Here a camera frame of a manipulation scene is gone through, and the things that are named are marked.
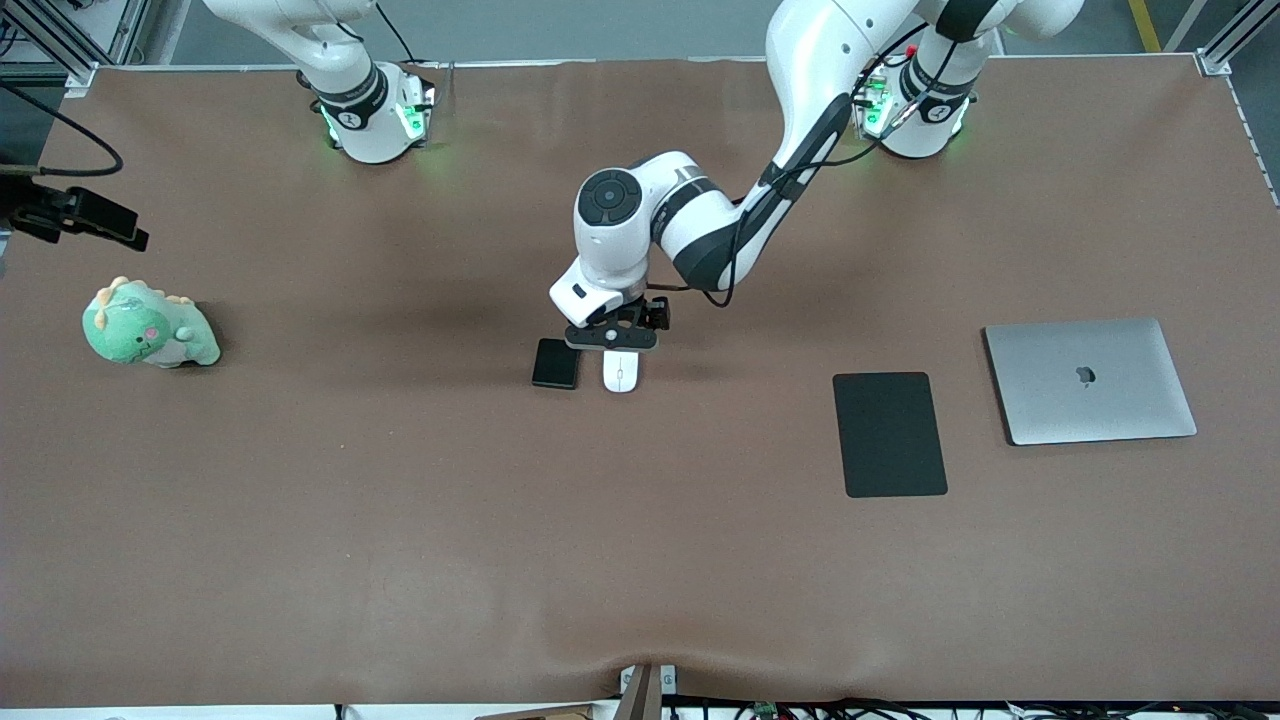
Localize brown table cover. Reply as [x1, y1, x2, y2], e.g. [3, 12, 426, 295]
[0, 55, 1280, 708]

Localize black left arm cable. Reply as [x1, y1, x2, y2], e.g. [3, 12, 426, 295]
[715, 20, 961, 308]

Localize metal table edge bracket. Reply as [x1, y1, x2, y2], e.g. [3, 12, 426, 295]
[618, 663, 678, 720]

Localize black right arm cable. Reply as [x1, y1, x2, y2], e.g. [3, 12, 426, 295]
[0, 82, 124, 179]

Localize black phone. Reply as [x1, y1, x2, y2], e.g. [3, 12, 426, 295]
[531, 338, 583, 391]

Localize thin black base cable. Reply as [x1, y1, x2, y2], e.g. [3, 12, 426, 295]
[375, 0, 441, 96]

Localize silver laptop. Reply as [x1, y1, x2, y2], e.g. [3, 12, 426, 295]
[983, 318, 1199, 447]

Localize green dinosaur plush toy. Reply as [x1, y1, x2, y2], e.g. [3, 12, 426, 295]
[82, 276, 222, 369]

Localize aluminium frame post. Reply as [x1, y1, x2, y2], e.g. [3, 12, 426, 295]
[0, 0, 151, 98]
[1197, 0, 1280, 78]

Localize black mouse pad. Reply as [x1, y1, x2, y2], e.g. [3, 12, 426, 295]
[832, 371, 950, 499]

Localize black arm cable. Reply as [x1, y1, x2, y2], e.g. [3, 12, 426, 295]
[0, 82, 124, 179]
[715, 20, 961, 308]

